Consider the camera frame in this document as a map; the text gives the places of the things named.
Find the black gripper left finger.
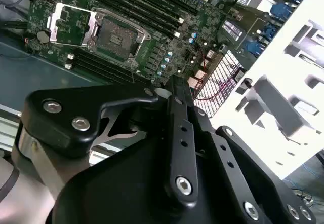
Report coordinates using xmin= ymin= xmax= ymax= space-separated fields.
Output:
xmin=19 ymin=74 xmax=199 ymax=204

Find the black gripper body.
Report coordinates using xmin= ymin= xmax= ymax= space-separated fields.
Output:
xmin=52 ymin=102 xmax=244 ymax=224

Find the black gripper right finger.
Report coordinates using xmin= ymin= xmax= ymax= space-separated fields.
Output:
xmin=188 ymin=82 xmax=317 ymax=224

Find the thin wire locking lever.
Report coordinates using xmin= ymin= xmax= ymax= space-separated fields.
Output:
xmin=129 ymin=58 xmax=135 ymax=83

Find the metal socket cover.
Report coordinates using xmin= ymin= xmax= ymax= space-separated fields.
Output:
xmin=47 ymin=2 xmax=99 ymax=49

